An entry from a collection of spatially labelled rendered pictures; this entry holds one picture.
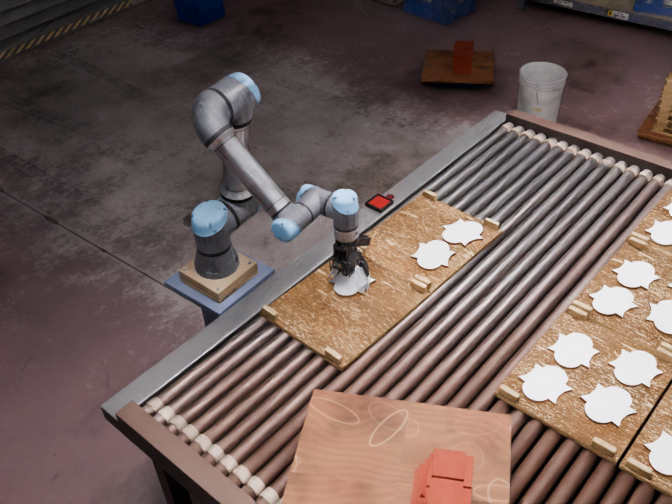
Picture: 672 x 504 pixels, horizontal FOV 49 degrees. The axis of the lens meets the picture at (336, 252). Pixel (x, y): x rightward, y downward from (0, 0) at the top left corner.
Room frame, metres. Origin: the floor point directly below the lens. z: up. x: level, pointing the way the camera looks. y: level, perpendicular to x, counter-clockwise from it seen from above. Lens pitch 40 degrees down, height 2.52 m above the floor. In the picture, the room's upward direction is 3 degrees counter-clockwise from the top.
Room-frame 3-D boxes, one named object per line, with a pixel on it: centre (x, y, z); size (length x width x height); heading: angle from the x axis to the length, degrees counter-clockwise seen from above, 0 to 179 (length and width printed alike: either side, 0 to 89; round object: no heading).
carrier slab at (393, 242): (1.94, -0.31, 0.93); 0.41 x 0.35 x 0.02; 135
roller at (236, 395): (1.89, -0.22, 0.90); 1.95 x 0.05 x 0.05; 137
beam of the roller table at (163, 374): (2.04, -0.06, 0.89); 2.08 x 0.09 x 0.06; 137
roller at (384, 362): (1.72, -0.40, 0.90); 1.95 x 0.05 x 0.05; 137
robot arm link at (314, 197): (1.76, 0.06, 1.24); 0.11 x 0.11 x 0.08; 53
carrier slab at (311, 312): (1.65, -0.02, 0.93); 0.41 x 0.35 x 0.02; 135
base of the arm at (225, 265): (1.88, 0.40, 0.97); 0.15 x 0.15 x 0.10
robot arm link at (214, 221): (1.88, 0.40, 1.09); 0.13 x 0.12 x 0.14; 143
